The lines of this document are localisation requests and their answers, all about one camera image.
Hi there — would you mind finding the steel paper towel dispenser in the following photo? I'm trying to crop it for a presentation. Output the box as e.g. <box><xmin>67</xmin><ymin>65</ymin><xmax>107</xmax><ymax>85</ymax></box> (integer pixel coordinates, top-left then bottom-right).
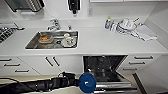
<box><xmin>3</xmin><ymin>0</ymin><xmax>46</xmax><ymax>14</ymax></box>

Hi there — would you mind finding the wide white drawer unit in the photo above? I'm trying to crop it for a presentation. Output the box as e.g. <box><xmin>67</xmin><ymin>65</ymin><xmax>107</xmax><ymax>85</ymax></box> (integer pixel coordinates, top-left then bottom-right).
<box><xmin>0</xmin><ymin>55</ymin><xmax>43</xmax><ymax>77</ymax></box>

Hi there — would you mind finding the white wall outlet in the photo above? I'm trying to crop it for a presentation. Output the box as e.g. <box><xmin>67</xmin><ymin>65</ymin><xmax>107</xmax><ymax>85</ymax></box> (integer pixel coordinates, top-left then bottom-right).
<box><xmin>87</xmin><ymin>8</ymin><xmax>93</xmax><ymax>17</ymax></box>

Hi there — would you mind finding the white two-door sink cabinet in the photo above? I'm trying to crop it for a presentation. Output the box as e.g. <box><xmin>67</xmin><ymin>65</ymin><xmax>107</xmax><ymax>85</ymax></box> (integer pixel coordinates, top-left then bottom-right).
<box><xmin>16</xmin><ymin>54</ymin><xmax>84</xmax><ymax>76</ymax></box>

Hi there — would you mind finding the narrow white drawer unit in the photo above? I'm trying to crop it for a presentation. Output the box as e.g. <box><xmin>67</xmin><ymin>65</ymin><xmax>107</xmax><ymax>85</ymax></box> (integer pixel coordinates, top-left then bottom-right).
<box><xmin>118</xmin><ymin>54</ymin><xmax>158</xmax><ymax>75</ymax></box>

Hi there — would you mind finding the chrome faucet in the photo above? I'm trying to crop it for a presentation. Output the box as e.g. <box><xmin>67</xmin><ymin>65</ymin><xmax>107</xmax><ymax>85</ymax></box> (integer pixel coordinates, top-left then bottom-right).
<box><xmin>46</xmin><ymin>18</ymin><xmax>62</xmax><ymax>32</ymax></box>

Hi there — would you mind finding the small white cup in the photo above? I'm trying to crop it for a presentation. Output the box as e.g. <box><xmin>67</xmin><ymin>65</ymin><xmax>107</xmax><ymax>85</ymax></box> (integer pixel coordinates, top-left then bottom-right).
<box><xmin>110</xmin><ymin>21</ymin><xmax>118</xmax><ymax>32</ymax></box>

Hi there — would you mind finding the stainless steel dishwasher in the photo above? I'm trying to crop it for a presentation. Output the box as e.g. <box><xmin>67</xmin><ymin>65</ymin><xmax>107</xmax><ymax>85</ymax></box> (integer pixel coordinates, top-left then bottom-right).
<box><xmin>82</xmin><ymin>54</ymin><xmax>138</xmax><ymax>94</ymax></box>

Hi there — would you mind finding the black soap dispenser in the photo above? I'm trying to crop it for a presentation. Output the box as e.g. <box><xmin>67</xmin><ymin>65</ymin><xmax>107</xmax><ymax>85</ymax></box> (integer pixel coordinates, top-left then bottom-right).
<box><xmin>67</xmin><ymin>0</ymin><xmax>81</xmax><ymax>15</ymax></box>

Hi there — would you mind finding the small black sink knob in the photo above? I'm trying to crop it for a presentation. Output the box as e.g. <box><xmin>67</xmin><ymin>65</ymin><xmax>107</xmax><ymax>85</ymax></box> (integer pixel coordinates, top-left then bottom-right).
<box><xmin>67</xmin><ymin>24</ymin><xmax>73</xmax><ymax>31</ymax></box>

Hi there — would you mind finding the blue bowl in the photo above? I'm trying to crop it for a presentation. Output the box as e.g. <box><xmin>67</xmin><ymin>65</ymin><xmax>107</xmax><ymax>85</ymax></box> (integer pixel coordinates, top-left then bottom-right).
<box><xmin>78</xmin><ymin>72</ymin><xmax>97</xmax><ymax>94</ymax></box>

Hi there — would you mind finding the stainless steel sink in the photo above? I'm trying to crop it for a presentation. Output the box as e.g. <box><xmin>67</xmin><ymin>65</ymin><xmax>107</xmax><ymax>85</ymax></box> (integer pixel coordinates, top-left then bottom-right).
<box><xmin>24</xmin><ymin>30</ymin><xmax>80</xmax><ymax>50</ymax></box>

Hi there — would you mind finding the blue dish soap bottle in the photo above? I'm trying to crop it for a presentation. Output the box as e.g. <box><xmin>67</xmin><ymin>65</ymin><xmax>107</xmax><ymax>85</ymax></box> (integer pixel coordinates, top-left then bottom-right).
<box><xmin>104</xmin><ymin>17</ymin><xmax>112</xmax><ymax>30</ymax></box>

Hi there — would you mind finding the orange bowl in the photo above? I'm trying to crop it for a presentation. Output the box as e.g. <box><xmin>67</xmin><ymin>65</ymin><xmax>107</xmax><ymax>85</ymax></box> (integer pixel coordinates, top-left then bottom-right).
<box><xmin>37</xmin><ymin>34</ymin><xmax>55</xmax><ymax>45</ymax></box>

